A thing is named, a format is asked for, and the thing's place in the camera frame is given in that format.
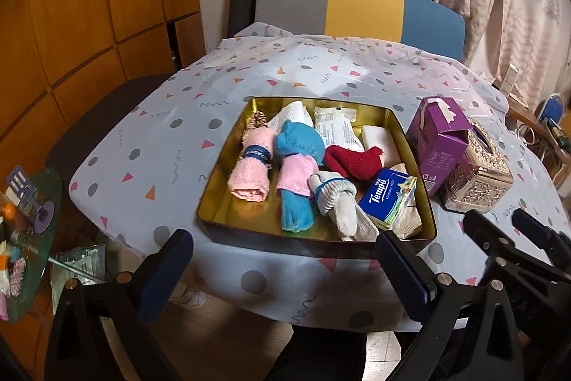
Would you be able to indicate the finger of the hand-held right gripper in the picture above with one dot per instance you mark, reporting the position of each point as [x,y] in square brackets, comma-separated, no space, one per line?
[542,238]
[484,236]

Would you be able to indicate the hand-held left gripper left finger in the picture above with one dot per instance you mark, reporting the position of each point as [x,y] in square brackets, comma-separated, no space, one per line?
[163,274]

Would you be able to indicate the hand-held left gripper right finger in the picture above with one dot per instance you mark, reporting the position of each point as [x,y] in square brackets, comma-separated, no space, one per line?
[406,271]

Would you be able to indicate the beige cloth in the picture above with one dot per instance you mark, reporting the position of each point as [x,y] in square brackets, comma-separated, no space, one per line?
[408,220]

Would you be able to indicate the blue tissue packet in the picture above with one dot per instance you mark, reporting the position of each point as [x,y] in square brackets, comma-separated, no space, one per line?
[383,193]

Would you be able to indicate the gold tin box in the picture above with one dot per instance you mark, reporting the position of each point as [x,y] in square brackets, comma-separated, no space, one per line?
[223,207]

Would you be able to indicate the white socks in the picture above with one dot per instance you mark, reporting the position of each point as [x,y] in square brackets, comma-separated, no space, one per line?
[339,202]

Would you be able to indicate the red sock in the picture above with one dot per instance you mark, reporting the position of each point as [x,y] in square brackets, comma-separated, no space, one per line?
[352,166]

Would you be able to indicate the pink towel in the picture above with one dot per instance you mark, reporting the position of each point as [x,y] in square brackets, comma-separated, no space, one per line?
[250,180]

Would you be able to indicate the white soap bar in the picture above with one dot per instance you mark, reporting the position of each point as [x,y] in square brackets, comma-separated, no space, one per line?
[379,137]

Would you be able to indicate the white wipe packet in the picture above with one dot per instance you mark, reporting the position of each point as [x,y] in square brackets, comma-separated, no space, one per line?
[332,126]

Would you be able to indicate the blue plush toy pink dress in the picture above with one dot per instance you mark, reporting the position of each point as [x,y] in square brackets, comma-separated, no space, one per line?
[296,144]

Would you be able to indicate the white waffle cloth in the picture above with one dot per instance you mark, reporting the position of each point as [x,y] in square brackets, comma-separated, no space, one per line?
[290,113]

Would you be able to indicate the clear plastic bottle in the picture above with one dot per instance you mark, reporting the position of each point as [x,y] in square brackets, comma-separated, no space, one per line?
[189,298]

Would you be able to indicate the clear plastic bag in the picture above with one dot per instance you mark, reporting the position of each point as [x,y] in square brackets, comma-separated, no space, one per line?
[84,260]

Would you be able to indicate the purple carton box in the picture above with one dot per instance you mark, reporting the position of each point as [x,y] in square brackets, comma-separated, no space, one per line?
[432,149]

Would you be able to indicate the person's dark trousers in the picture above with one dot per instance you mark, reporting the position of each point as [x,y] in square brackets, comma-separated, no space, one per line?
[321,354]

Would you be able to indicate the round glass side table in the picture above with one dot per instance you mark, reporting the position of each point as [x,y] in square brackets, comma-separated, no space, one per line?
[44,260]

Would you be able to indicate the wooden desk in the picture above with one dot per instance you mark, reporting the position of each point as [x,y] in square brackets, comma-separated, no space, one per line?
[519,115]

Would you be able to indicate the blue folding chair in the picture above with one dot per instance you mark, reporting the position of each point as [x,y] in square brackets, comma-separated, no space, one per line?
[553,108]

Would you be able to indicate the purple card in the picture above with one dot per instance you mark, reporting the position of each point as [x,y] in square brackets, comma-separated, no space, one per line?
[44,213]

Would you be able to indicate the patterned plastic tablecloth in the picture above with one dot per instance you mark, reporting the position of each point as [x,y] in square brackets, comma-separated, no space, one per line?
[156,140]

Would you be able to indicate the dark grey chair seat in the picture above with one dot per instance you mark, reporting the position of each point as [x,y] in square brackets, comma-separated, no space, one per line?
[98,117]

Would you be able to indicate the grey yellow blue chair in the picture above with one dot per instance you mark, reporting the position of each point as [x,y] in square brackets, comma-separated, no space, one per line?
[363,6]

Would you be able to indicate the wooden wardrobe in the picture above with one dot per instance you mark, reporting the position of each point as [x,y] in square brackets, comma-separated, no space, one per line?
[89,6]

